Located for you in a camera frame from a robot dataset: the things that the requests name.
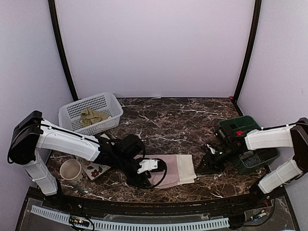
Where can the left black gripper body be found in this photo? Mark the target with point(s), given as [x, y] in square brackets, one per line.
[124, 162]

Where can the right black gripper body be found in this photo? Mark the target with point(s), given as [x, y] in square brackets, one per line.
[227, 152]

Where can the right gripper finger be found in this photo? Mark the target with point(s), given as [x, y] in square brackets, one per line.
[216, 167]
[204, 167]

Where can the pink white underwear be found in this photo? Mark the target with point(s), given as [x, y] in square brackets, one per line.
[180, 170]

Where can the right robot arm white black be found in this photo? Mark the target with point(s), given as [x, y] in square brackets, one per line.
[294, 136]

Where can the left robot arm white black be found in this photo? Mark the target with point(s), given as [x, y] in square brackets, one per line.
[35, 133]

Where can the green divided organizer box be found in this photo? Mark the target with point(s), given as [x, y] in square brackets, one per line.
[248, 124]

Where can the black striped rolled cloth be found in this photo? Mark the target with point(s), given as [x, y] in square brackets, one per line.
[255, 160]

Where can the floral square ceramic plate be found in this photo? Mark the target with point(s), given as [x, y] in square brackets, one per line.
[85, 170]

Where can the white plastic mesh basket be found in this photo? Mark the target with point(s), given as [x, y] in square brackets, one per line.
[69, 115]

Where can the olive green crumpled cloth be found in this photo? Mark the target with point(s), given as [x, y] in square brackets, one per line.
[89, 117]

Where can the beige floral mug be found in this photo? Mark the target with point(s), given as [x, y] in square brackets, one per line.
[74, 175]

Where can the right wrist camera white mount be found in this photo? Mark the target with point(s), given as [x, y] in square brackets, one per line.
[209, 148]

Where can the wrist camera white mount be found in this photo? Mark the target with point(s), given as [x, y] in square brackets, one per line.
[209, 148]
[147, 165]

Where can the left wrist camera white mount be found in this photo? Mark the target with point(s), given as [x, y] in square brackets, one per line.
[147, 165]

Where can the black front table rail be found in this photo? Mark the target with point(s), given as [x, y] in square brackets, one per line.
[118, 199]

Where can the right black frame post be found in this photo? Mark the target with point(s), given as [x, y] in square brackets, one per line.
[249, 50]

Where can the black frame post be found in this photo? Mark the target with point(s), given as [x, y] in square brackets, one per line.
[60, 48]
[249, 50]

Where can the white slotted cable duct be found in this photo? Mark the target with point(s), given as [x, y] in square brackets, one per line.
[91, 224]

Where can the left black frame post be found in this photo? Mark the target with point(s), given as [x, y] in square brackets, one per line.
[60, 48]

